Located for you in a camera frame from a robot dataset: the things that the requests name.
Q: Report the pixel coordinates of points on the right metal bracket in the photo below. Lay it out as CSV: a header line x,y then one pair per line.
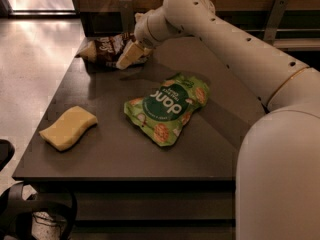
x,y
274,19

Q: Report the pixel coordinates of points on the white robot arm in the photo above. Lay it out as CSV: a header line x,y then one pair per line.
x,y
277,195

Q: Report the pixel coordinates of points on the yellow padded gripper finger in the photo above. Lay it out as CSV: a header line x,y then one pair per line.
x,y
132,54

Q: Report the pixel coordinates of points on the metal bracket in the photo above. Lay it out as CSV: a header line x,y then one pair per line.
x,y
127,15
274,19

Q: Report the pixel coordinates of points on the green snack bag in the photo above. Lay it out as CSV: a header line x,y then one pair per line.
x,y
163,114

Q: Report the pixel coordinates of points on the yellow sponge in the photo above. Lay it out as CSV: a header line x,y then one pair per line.
x,y
68,128

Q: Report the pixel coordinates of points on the black chair base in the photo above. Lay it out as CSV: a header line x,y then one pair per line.
x,y
16,214

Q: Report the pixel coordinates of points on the left metal bracket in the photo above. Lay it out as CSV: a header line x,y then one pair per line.
x,y
127,15

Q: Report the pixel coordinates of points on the brown chip bag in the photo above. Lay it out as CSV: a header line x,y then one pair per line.
x,y
107,50

